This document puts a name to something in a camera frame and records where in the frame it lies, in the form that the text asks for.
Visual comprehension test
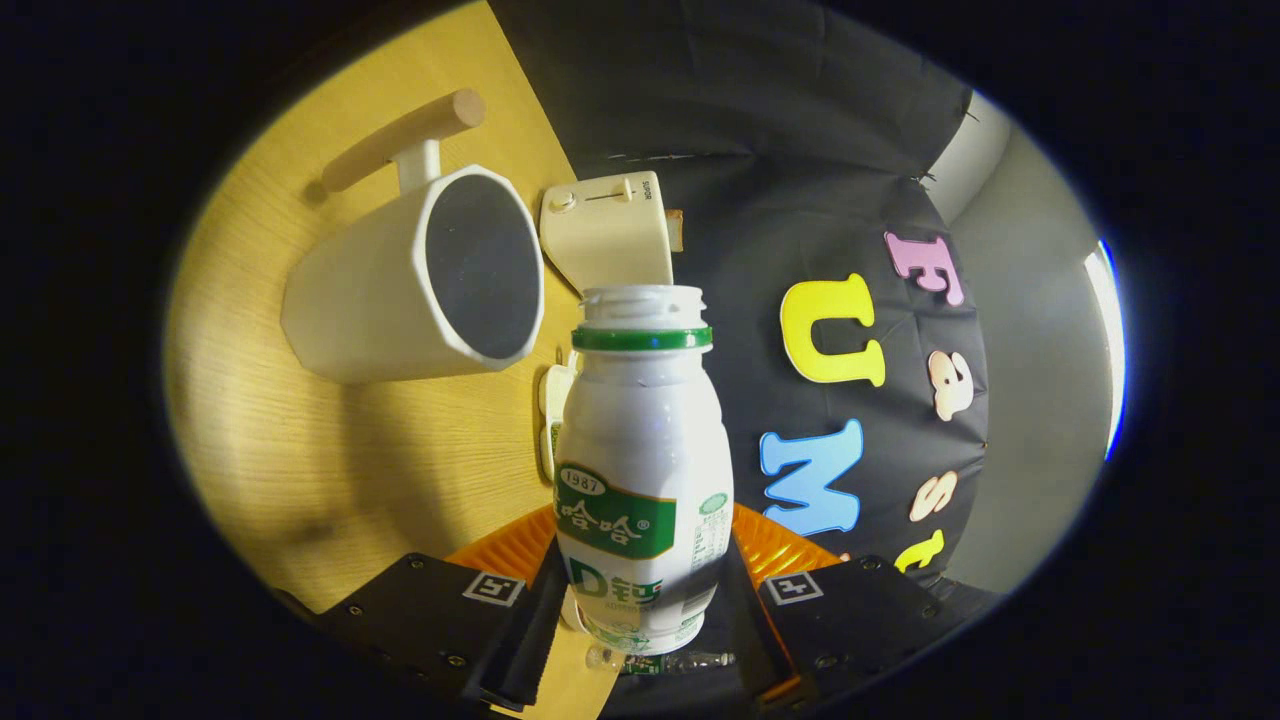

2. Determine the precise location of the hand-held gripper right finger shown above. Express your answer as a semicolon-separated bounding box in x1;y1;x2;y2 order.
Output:
715;503;1001;713

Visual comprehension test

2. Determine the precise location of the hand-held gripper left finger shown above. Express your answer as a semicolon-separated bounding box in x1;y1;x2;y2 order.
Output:
315;503;571;713

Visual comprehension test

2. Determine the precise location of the white juice bottle green label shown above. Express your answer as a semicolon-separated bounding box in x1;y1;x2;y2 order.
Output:
553;284;735;657

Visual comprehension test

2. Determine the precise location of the white cup wooden handle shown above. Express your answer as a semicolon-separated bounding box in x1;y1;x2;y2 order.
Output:
280;88;547;386

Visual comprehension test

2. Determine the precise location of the clear plastic water bottle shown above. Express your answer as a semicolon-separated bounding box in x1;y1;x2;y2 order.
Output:
585;643;737;677

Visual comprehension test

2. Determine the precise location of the white divided condiment dish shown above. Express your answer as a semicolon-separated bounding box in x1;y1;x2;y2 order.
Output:
538;350;581;483

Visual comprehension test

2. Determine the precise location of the wooden table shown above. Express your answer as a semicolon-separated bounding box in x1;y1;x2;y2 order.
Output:
163;0;651;720

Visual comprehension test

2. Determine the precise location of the cream toaster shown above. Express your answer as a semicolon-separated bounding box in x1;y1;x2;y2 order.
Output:
540;171;676;298

